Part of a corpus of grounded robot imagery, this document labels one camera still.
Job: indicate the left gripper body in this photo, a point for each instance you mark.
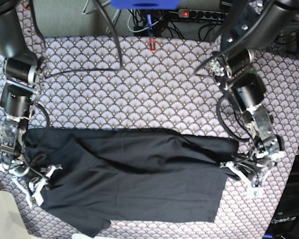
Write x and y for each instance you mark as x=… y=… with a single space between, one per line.
x=251 y=173

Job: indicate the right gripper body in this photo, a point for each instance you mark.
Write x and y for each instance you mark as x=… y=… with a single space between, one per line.
x=31 y=181

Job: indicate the dark navy T-shirt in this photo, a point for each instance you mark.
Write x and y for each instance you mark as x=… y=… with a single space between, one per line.
x=130 y=175

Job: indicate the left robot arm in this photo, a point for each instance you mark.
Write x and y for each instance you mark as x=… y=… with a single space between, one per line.
x=259 y=106

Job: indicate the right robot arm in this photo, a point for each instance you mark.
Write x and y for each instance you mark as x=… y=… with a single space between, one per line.
x=23 y=71

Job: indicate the beige cardboard box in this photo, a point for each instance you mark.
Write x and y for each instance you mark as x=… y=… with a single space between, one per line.
x=11 y=224

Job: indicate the black OpenArm box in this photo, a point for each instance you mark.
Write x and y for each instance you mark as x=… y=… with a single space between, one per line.
x=285 y=222

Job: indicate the fan-patterned tablecloth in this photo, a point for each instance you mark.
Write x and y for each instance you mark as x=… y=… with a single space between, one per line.
x=159 y=90

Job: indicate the white power strip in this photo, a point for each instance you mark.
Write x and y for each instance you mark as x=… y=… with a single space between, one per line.
x=201 y=14

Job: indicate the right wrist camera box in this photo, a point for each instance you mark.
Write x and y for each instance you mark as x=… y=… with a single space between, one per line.
x=34 y=200

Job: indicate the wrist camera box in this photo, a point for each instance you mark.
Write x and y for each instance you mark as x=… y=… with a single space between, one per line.
x=34 y=200
x=254 y=192

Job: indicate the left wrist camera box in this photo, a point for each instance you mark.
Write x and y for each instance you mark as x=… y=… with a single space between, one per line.
x=254 y=192

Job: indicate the blue-handled red clamp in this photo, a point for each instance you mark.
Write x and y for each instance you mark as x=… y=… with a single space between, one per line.
x=152 y=44

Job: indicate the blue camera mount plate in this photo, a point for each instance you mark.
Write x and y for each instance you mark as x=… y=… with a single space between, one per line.
x=145 y=4

